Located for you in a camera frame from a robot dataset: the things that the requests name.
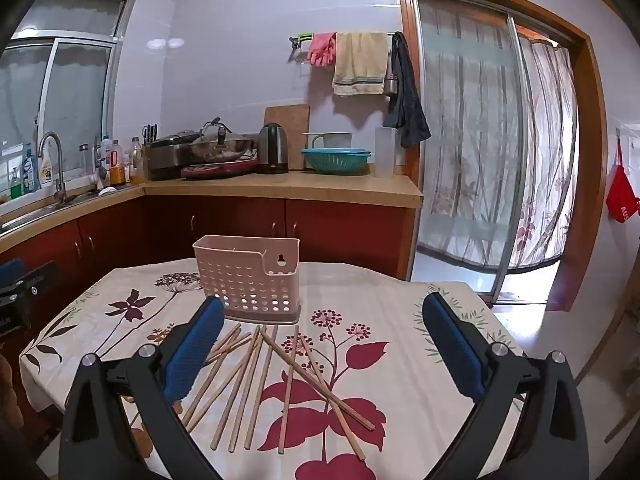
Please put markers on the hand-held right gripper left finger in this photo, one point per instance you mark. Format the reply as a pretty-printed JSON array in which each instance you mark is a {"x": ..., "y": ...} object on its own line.
[{"x": 195, "y": 345}]

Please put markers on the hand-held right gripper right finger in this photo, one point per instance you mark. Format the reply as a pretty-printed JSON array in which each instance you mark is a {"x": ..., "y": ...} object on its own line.
[{"x": 452, "y": 345}]

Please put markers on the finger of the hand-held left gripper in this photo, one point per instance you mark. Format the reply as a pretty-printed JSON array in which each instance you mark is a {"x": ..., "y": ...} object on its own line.
[
  {"x": 10, "y": 271},
  {"x": 42, "y": 280}
]

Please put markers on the pink perforated utensil basket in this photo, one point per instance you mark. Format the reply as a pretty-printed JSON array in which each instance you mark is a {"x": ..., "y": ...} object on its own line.
[{"x": 245, "y": 280}]

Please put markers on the pile of wooden chopsticks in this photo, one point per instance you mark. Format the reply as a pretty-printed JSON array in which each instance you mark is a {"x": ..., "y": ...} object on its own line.
[{"x": 288, "y": 390}]

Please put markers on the steel kitchen sink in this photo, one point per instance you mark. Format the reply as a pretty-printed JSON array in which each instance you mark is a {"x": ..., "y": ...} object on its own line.
[{"x": 30, "y": 215}]

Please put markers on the floral tablecloth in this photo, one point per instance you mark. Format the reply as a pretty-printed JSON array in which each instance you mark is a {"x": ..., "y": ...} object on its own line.
[{"x": 380, "y": 310}]

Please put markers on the green dish soap bottle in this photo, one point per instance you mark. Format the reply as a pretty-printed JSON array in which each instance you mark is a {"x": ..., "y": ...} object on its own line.
[{"x": 16, "y": 185}]

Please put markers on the steel kitchen faucet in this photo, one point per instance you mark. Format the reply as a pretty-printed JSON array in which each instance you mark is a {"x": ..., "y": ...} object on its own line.
[{"x": 60, "y": 180}]

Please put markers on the blue cleaner bottle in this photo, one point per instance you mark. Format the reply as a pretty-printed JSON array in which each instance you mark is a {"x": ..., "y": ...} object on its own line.
[{"x": 30, "y": 170}]

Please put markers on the white spray bottle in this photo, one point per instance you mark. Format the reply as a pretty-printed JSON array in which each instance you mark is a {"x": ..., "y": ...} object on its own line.
[{"x": 46, "y": 170}]

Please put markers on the bottles by the sink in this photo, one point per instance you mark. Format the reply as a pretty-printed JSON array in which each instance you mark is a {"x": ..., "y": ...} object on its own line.
[{"x": 117, "y": 170}]

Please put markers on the white plastic bottle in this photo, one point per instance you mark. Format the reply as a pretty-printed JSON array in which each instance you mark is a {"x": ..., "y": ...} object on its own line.
[{"x": 106, "y": 152}]

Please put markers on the clear oil bottle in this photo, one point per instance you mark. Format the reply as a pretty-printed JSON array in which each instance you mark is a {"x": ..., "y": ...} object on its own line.
[{"x": 135, "y": 160}]

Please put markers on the knife block with knives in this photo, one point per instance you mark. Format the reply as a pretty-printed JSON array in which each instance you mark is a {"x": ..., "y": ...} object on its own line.
[{"x": 148, "y": 152}]

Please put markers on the silver rice cooker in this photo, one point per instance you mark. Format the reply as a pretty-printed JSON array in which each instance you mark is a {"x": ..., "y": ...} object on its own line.
[{"x": 167, "y": 160}]

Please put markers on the red induction cooker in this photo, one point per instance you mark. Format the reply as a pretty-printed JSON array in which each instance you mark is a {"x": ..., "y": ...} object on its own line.
[{"x": 220, "y": 170}]

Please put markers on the steel wok with lid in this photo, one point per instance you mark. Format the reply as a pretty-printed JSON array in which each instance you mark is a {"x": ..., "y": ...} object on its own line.
[{"x": 222, "y": 147}]

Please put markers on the translucent plastic container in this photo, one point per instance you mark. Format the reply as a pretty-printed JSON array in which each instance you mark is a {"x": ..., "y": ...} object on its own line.
[{"x": 386, "y": 152}]

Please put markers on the sheer floral curtain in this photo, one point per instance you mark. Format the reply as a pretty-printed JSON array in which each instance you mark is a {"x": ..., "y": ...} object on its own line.
[{"x": 547, "y": 160}]

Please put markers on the black steel electric kettle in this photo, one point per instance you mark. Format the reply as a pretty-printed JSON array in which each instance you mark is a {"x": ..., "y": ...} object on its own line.
[{"x": 272, "y": 150}]

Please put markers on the sliding glass door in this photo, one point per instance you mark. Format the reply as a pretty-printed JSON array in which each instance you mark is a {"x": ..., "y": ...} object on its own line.
[{"x": 465, "y": 135}]

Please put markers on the teal plastic colander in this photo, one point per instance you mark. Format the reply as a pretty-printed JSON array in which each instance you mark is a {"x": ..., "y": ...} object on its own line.
[{"x": 335, "y": 162}]

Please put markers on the red hanging bag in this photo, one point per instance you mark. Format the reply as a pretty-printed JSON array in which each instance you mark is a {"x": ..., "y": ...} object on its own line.
[{"x": 620, "y": 200}]

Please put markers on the grey mug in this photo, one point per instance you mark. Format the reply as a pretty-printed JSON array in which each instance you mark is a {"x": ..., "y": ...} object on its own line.
[{"x": 332, "y": 140}]

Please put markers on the dark grey cloth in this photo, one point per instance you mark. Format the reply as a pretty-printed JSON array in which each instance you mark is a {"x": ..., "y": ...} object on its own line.
[{"x": 410, "y": 110}]

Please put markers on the wooden cutting board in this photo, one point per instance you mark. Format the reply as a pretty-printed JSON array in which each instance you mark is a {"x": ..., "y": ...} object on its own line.
[{"x": 292, "y": 120}]

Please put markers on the small metal cup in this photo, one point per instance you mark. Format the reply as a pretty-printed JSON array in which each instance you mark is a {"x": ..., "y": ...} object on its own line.
[{"x": 390, "y": 84}]

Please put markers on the beige striped towel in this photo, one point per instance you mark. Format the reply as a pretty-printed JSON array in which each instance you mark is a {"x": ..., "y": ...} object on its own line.
[{"x": 360, "y": 62}]

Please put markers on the pink rubber gloves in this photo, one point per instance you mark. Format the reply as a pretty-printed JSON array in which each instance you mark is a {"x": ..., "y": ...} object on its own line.
[{"x": 322, "y": 50}]

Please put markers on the aluminium frame window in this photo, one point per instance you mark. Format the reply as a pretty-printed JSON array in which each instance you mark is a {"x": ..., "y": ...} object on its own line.
[{"x": 75, "y": 100}]

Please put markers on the wooden door frame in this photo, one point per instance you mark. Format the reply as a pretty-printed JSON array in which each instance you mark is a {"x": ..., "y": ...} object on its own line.
[{"x": 590, "y": 110}]

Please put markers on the metal towel rail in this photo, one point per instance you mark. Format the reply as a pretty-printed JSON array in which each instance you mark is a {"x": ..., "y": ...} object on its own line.
[{"x": 297, "y": 52}]

